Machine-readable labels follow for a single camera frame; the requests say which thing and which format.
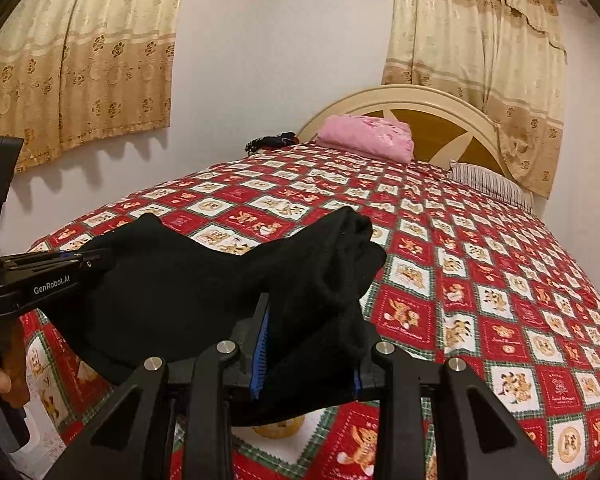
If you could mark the pink pillow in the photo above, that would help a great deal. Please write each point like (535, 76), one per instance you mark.
(367, 137)

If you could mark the red checkered printed blanket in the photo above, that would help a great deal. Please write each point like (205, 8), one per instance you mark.
(480, 300)

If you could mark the black pants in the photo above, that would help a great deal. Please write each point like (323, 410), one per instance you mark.
(190, 290)

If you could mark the dark cloth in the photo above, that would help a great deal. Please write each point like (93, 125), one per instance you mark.
(272, 142)

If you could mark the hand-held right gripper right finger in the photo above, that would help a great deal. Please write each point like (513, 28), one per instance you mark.
(375, 375)

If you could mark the beige patterned curtain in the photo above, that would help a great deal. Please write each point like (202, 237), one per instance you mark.
(475, 60)
(80, 50)

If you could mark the striped pillow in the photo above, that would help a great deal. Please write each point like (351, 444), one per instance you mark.
(490, 185)

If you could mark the cream and wood headboard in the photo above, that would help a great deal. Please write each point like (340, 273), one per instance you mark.
(460, 135)

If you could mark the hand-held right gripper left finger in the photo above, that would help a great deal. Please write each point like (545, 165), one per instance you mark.
(260, 355)

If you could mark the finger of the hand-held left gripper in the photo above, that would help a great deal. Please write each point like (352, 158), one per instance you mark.
(67, 257)

